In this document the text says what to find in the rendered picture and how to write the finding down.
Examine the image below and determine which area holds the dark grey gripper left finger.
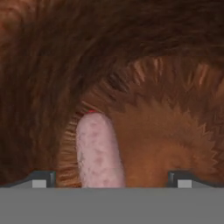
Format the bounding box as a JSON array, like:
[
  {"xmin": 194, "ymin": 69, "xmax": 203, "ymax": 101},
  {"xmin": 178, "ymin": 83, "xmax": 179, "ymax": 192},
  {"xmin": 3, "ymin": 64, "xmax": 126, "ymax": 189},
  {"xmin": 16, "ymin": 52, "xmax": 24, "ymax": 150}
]
[{"xmin": 0, "ymin": 170, "xmax": 57, "ymax": 189}]

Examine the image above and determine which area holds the pale pink sausage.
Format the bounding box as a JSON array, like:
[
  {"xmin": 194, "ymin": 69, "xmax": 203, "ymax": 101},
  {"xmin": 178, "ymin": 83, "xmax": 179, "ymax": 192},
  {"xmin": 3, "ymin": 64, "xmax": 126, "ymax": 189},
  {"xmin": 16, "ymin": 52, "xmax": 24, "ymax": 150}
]
[{"xmin": 75, "ymin": 109, "xmax": 127, "ymax": 189}]

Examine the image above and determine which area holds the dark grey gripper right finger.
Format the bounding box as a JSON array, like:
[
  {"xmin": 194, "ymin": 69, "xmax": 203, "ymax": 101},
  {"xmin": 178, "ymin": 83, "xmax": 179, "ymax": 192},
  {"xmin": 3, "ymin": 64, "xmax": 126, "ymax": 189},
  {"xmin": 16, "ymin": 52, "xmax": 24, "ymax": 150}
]
[{"xmin": 167, "ymin": 170, "xmax": 224, "ymax": 189}]

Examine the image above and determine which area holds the brown wooden bowl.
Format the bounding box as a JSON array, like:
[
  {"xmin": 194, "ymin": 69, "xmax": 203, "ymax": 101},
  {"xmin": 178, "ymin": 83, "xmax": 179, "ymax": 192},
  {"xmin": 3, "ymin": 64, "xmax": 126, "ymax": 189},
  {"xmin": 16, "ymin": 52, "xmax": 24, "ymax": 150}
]
[{"xmin": 0, "ymin": 0, "xmax": 224, "ymax": 189}]

